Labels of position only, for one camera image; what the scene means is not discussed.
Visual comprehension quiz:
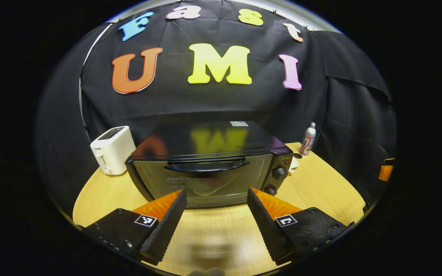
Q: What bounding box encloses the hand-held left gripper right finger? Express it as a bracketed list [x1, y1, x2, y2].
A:
[247, 187, 354, 266]

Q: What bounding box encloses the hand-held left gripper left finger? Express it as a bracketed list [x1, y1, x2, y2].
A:
[85, 189, 188, 266]

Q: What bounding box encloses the black electric oven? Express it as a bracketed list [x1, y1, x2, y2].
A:
[125, 121, 294, 209]

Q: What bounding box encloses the white red spray can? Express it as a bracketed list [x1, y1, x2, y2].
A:
[300, 122, 317, 156]

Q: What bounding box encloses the white toaster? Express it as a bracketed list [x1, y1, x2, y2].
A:
[90, 126, 136, 176]

